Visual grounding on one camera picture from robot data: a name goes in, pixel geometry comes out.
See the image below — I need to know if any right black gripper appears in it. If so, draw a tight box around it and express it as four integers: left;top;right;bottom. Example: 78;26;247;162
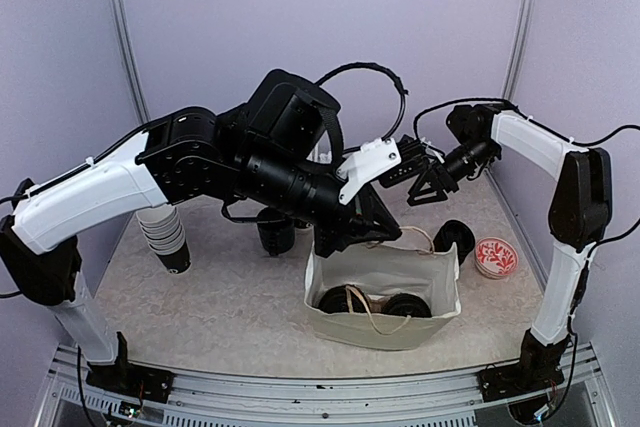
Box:
409;137;498;205

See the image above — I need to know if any cream paper takeout bag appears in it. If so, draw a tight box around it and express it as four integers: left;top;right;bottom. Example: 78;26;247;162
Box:
304;226;461;351

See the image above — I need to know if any black plastic cup lid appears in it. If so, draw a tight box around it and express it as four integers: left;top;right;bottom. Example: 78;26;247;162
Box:
381;293;432;318

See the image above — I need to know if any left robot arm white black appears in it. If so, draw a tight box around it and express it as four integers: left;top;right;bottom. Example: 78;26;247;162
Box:
1;69;401;392

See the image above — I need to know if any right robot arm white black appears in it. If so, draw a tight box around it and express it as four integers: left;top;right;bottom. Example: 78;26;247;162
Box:
408;97;612;391

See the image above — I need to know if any stack of black lids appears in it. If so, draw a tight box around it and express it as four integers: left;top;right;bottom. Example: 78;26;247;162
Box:
433;219;476;266

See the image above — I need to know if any black cup sleeve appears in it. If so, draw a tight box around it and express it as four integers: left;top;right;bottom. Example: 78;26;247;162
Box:
257;207;295;256

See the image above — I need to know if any red patterned white bowl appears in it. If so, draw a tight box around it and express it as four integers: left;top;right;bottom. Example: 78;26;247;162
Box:
474;237;519;280

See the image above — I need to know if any stack of paper cups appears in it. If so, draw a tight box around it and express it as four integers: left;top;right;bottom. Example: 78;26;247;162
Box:
136;204;191;274

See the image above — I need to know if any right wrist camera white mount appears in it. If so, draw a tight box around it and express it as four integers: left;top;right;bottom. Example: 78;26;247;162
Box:
417;137;446;163

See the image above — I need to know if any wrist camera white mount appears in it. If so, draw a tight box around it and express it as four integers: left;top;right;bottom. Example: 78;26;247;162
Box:
336;135;430;205
417;137;446;163

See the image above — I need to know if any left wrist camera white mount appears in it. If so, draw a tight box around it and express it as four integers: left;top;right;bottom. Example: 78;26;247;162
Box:
336;135;430;205

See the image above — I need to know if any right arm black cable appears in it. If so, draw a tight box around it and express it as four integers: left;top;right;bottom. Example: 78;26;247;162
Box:
412;98;640;243

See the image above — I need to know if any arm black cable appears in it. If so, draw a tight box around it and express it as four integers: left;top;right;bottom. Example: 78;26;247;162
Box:
0;61;411;298
412;98;640;243

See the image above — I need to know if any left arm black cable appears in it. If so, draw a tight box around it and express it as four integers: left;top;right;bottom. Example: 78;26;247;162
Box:
0;61;411;298

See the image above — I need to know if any right aluminium corner post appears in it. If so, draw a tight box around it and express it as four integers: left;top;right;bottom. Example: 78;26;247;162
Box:
502;0;535;100

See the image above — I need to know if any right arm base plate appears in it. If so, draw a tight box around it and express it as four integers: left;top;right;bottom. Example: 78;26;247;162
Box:
476;363;565;402

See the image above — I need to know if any aluminium front frame rail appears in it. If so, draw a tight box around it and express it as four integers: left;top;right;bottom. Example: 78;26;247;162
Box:
29;345;619;426

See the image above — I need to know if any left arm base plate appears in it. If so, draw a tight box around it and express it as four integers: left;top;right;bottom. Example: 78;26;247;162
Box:
86;364;175;404

